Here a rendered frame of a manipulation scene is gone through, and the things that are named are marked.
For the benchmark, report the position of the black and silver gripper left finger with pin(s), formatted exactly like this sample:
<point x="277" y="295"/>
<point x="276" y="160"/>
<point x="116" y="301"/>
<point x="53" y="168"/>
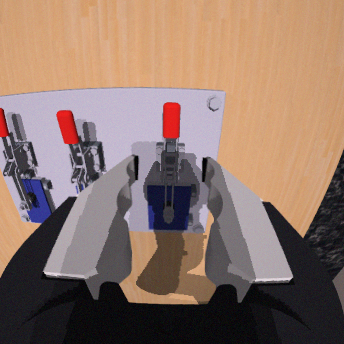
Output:
<point x="82" y="244"/>

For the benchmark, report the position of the dark blue rectangular block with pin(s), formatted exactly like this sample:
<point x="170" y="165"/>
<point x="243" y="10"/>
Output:
<point x="156" y="199"/>

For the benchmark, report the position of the pale grey fixture plate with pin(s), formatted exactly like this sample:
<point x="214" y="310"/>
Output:
<point x="127" y="120"/>

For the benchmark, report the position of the blue rectangular plate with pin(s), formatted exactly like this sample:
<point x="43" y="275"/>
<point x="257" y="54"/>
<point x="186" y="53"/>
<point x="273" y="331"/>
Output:
<point x="42" y="206"/>

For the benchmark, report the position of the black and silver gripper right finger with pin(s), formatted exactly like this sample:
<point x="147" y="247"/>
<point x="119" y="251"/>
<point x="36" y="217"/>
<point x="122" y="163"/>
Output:
<point x="253" y="247"/>

